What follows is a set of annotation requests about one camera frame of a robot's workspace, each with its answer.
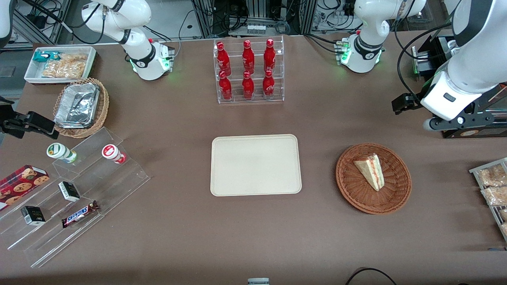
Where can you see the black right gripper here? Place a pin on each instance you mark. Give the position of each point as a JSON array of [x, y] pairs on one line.
[[10, 124]]

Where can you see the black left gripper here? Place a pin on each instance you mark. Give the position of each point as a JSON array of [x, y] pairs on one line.
[[412, 99]]

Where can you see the triangular sandwich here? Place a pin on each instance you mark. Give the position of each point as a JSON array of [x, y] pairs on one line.
[[371, 171]]

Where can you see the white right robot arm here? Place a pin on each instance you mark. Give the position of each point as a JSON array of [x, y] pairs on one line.
[[138, 59]]

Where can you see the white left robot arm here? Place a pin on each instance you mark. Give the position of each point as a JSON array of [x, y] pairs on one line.
[[366, 23]]

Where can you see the tray of wrapped snacks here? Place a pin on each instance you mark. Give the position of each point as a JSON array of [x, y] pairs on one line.
[[495, 213]]

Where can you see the light wicker basket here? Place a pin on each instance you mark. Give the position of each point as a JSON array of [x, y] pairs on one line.
[[103, 103]]

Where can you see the round brown wicker basket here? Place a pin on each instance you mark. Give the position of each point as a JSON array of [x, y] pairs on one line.
[[356, 190]]

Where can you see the beige plastic tray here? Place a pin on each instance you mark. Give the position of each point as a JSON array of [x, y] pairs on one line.
[[253, 166]]

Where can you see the white rectangular plastic bin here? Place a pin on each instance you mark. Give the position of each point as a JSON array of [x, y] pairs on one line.
[[33, 75]]

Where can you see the green lid yogurt cup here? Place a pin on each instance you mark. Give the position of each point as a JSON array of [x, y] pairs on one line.
[[59, 152]]

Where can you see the bagged pastry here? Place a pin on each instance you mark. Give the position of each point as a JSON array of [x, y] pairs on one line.
[[493, 176], [495, 196]]

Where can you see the red cookie box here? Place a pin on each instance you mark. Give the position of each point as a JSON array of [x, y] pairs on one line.
[[21, 183]]

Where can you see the stack of foil trays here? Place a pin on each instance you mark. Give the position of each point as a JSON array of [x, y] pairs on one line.
[[77, 105]]

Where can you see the black food warmer cabinet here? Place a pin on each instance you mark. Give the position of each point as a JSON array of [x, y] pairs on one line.
[[437, 55]]

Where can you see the teal snack packet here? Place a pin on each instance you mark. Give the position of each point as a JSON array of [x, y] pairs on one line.
[[42, 56]]

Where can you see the clear bag of crackers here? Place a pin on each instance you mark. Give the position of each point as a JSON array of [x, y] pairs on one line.
[[65, 68]]

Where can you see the small black white box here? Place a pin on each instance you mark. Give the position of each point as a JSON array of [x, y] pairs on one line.
[[69, 191], [33, 215]]

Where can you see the red lid yogurt cup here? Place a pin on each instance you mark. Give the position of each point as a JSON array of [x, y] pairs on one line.
[[112, 152]]

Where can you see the Snickers chocolate bar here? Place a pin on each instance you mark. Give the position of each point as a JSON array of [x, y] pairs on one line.
[[79, 214]]

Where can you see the clear acrylic stepped display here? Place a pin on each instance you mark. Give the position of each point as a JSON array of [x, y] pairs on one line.
[[115, 186]]

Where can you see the clear acrylic bottle rack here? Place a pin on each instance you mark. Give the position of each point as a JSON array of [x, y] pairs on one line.
[[277, 59]]

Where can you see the red cola bottle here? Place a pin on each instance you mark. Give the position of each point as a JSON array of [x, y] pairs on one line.
[[225, 88], [269, 53], [268, 85], [248, 87], [222, 57], [248, 55]]

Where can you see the white power strip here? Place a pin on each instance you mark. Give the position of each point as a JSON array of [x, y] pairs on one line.
[[256, 29]]

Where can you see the grey device edge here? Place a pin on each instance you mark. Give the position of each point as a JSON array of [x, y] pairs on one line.
[[258, 281]]

